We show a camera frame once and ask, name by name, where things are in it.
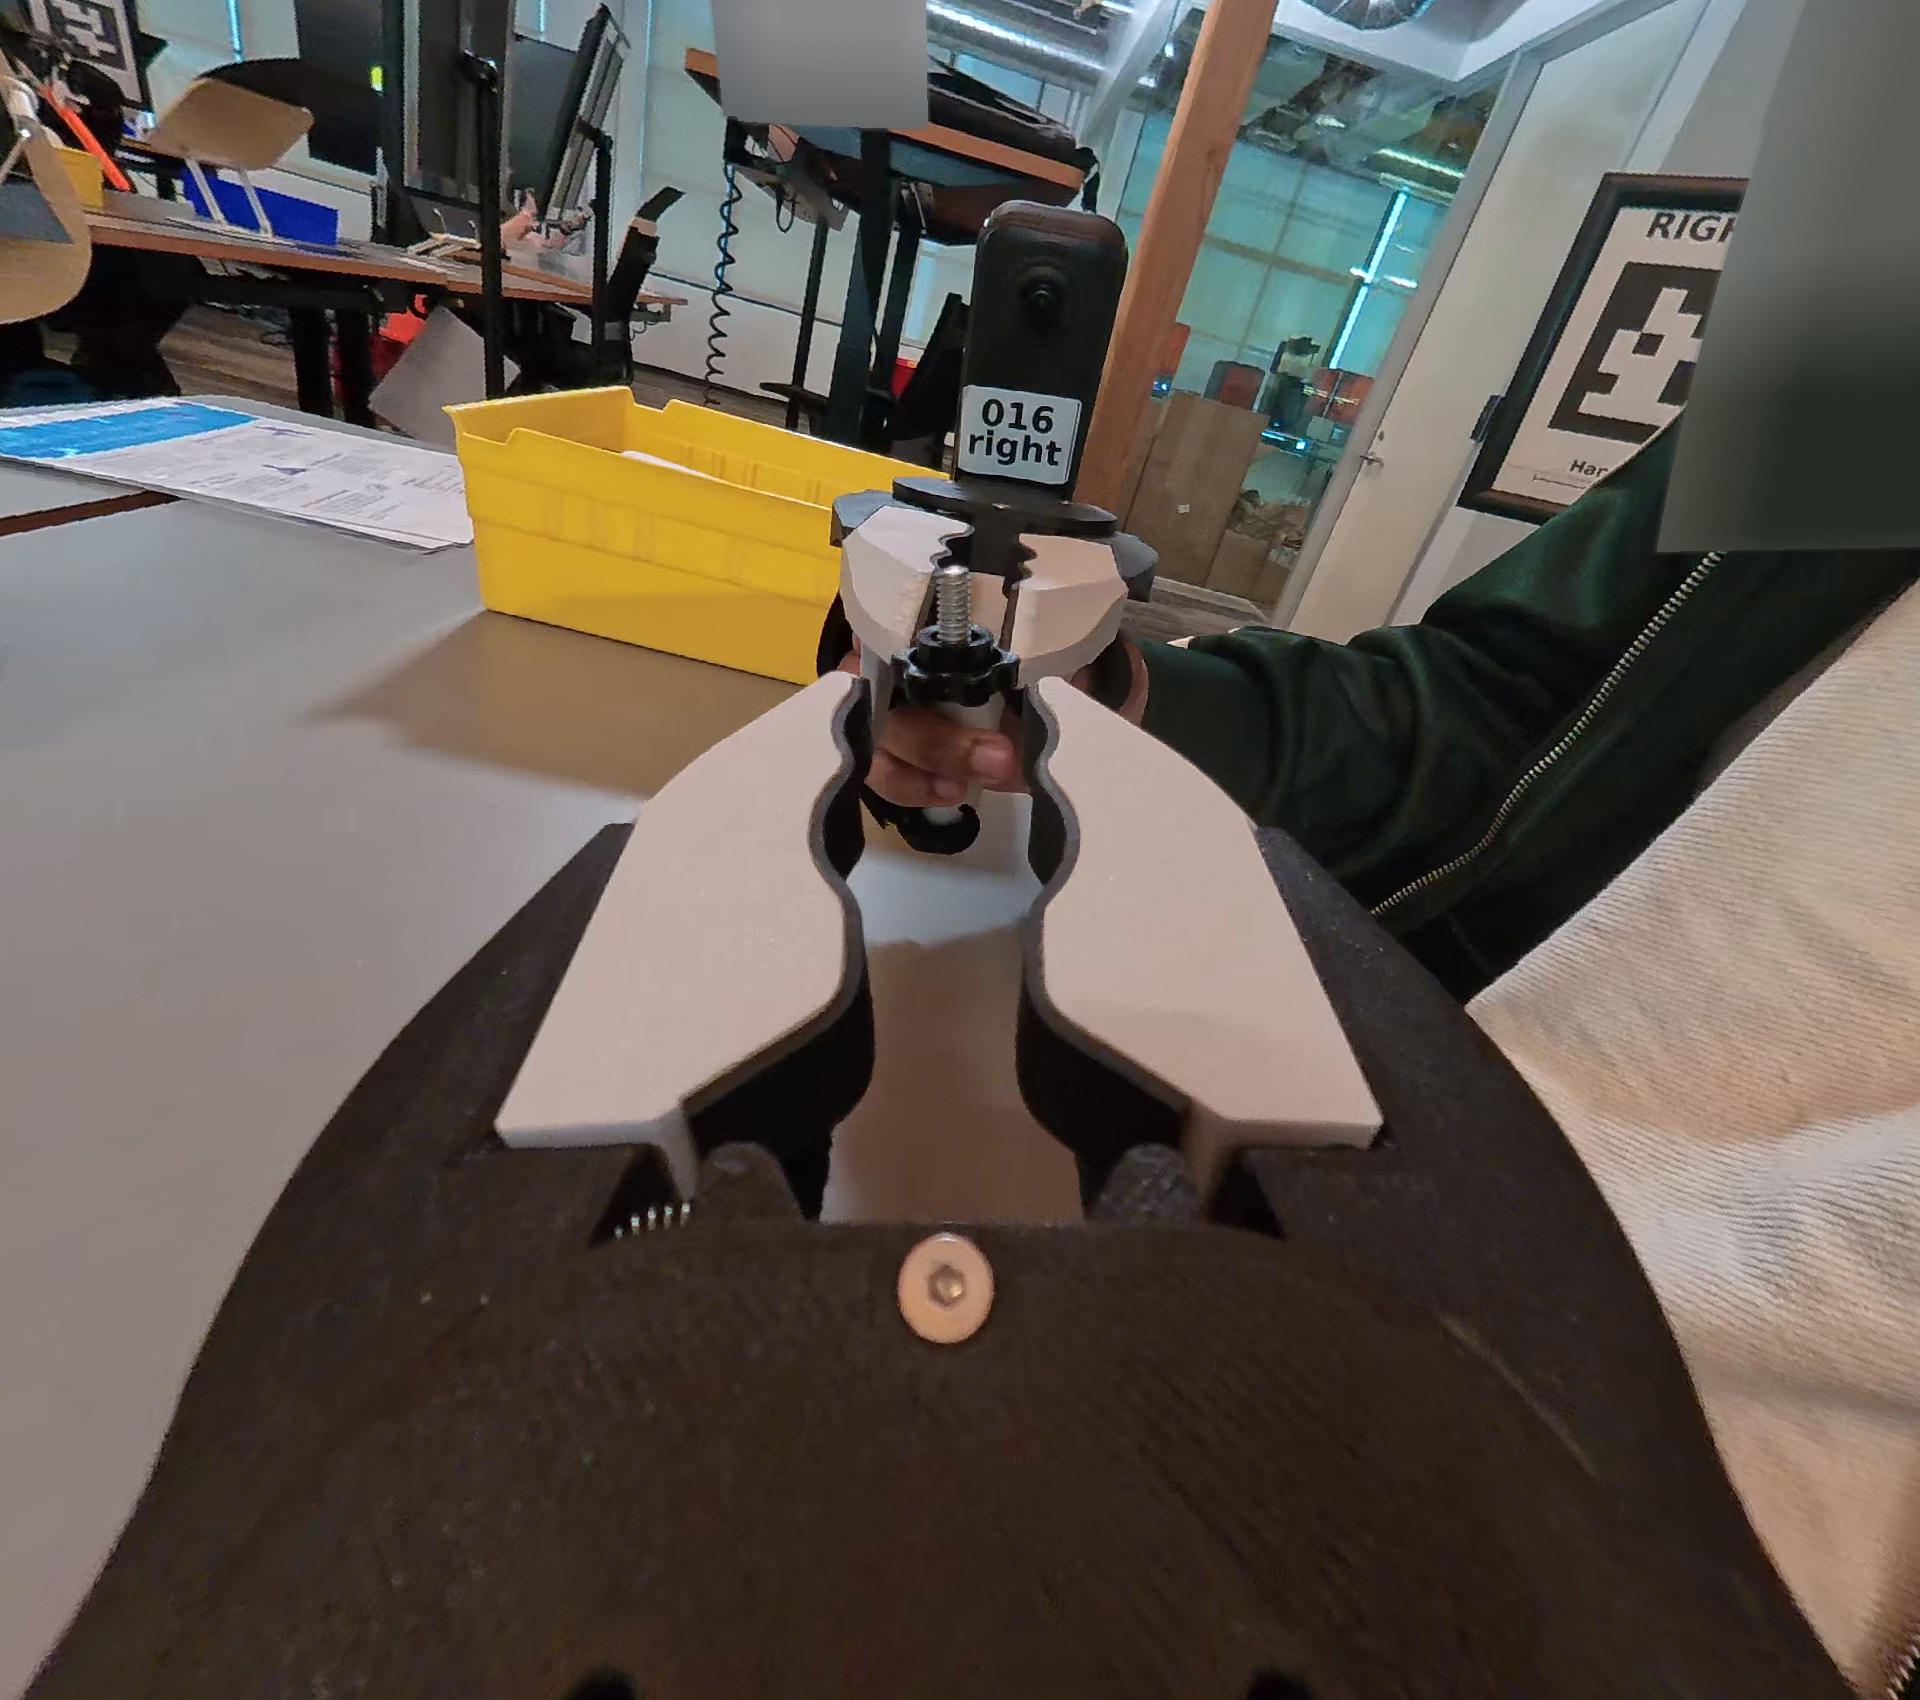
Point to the wooden support post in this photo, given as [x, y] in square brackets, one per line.
[1214, 154]

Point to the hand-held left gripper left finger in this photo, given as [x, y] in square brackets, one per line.
[691, 980]

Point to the yellow plastic bin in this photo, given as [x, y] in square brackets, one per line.
[630, 561]

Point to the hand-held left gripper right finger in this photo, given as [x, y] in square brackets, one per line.
[1200, 980]

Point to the white trousers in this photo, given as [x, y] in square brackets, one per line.
[1771, 1131]

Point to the wooden-top work table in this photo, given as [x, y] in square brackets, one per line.
[300, 261]

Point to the framed marker sign on stand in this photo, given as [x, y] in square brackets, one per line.
[1604, 351]

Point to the beige board on white stand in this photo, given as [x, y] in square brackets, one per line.
[232, 119]

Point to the black knob screw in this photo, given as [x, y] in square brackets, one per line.
[960, 664]

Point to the person's right hand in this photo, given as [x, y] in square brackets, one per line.
[944, 763]

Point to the printed paper sheet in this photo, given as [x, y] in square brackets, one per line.
[300, 471]

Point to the black computer monitor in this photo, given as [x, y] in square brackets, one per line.
[578, 110]
[450, 34]

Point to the blue and white storage box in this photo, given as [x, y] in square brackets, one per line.
[271, 208]

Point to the dark green zip jacket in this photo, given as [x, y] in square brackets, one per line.
[1650, 755]

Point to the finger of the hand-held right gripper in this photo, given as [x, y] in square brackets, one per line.
[1072, 604]
[893, 591]

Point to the framed marker sign by window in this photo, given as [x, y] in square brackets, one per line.
[83, 21]

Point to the black tilting work table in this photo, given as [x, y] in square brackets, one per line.
[901, 154]

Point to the grey desk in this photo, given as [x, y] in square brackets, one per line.
[225, 831]

